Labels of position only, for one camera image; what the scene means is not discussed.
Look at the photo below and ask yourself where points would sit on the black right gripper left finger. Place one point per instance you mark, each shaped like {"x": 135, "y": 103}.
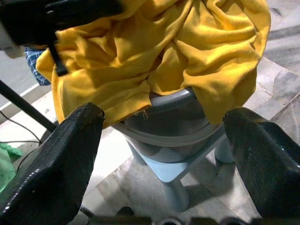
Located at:
{"x": 47, "y": 178}

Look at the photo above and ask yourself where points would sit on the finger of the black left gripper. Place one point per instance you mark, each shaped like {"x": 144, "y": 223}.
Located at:
{"x": 89, "y": 10}

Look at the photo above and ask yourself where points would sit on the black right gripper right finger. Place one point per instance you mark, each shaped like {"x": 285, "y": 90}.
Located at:
{"x": 267, "y": 168}

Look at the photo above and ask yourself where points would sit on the yellow knit garment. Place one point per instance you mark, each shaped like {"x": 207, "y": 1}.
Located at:
{"x": 140, "y": 47}

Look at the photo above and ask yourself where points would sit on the green plastic bag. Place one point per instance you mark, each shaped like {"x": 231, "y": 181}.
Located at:
{"x": 5, "y": 168}

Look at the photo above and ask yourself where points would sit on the blue checked cloth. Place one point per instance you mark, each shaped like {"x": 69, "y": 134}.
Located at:
{"x": 35, "y": 68}

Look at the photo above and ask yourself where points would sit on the black metal pole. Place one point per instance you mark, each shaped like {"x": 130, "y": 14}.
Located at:
{"x": 23, "y": 103}

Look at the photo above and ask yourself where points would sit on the grey plastic basin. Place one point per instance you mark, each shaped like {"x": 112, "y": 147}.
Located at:
{"x": 168, "y": 122}

